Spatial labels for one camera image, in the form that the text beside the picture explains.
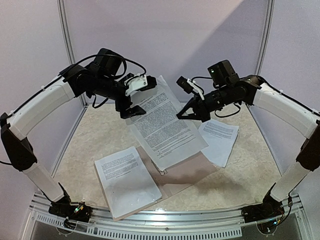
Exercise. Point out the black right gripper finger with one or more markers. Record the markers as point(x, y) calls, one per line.
point(189, 105)
point(191, 116)

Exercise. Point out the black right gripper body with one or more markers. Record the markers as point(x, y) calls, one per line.
point(201, 110)

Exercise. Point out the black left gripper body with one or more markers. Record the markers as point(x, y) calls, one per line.
point(121, 106)

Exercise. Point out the white text sheet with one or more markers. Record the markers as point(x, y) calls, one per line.
point(166, 139)
point(126, 183)

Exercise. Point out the brown plastic folder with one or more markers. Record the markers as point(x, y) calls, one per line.
point(180, 176)

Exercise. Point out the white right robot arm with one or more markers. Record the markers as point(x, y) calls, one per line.
point(299, 120)

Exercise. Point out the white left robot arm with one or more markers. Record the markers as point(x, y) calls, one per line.
point(106, 73)

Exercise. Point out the metal folder clip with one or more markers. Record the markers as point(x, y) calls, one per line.
point(162, 172)

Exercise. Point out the white paper stack remainder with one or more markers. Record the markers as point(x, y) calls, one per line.
point(220, 138)

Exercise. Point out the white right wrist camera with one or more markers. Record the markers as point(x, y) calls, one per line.
point(190, 86)

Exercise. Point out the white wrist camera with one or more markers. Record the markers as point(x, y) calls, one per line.
point(140, 83)
point(190, 86)

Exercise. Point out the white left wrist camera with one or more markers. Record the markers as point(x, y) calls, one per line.
point(140, 83)

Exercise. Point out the right aluminium frame post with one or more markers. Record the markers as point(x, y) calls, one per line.
point(265, 36)

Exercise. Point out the aluminium frame post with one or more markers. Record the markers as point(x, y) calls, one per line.
point(65, 31)
point(265, 36)

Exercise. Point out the left aluminium frame post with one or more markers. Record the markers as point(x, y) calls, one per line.
point(65, 31)

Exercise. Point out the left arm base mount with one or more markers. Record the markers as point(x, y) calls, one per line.
point(73, 213)

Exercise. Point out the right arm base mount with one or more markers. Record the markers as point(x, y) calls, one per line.
point(269, 208)

